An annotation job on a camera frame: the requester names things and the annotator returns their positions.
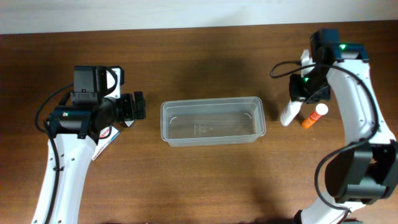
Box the orange tube white cap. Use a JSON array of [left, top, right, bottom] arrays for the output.
[[301, 103, 328, 129]]

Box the white spray bottle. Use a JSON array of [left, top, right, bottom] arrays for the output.
[[280, 100, 303, 126]]

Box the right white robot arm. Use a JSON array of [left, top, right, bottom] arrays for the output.
[[280, 42, 397, 223]]

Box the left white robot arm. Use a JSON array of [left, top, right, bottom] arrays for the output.
[[32, 91, 146, 223]]

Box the clear plastic container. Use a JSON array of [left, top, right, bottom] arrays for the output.
[[160, 96, 266, 147]]

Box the dark bottle white cap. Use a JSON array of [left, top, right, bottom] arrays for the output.
[[121, 120, 134, 128]]

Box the white red medicine box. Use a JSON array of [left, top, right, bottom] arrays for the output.
[[91, 126, 119, 161]]

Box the left black cable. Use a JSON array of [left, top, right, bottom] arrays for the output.
[[34, 82, 74, 133]]

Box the black cable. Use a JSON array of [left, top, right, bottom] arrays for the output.
[[269, 60, 381, 213], [34, 82, 74, 133]]

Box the right black cable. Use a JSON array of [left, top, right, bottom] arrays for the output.
[[269, 60, 381, 213]]

